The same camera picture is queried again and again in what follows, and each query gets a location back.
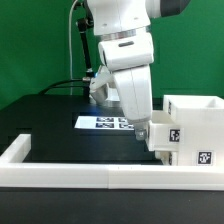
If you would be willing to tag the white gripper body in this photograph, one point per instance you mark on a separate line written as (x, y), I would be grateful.
(128, 60)

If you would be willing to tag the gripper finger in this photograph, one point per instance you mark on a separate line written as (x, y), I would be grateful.
(140, 131)

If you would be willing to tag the white drawer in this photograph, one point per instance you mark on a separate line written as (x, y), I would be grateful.
(163, 132)
(167, 158)

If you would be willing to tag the white drawer cabinet box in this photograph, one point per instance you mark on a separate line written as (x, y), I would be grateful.
(201, 121)

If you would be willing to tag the white front drawer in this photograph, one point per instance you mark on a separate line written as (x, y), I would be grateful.
(167, 158)

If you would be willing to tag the marker tag sheet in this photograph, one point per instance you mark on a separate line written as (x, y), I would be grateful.
(101, 122)

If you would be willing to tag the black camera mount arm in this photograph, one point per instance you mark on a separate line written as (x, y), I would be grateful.
(85, 26)

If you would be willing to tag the white U-shaped border frame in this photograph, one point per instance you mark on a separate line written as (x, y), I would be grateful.
(15, 172)

